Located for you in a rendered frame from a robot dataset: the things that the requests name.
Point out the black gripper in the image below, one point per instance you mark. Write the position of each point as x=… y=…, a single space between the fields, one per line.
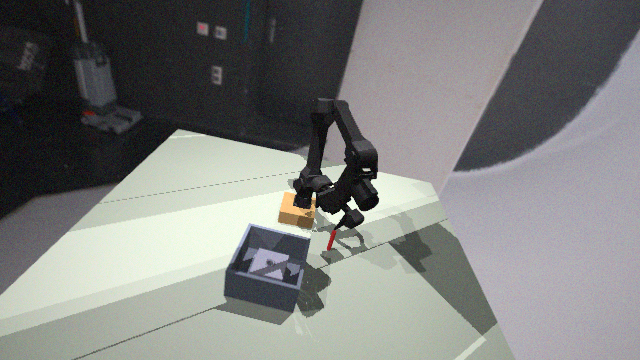
x=352 y=218

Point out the red peg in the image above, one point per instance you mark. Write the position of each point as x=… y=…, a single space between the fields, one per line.
x=331 y=240

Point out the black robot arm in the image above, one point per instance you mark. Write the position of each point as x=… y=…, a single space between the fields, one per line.
x=359 y=152

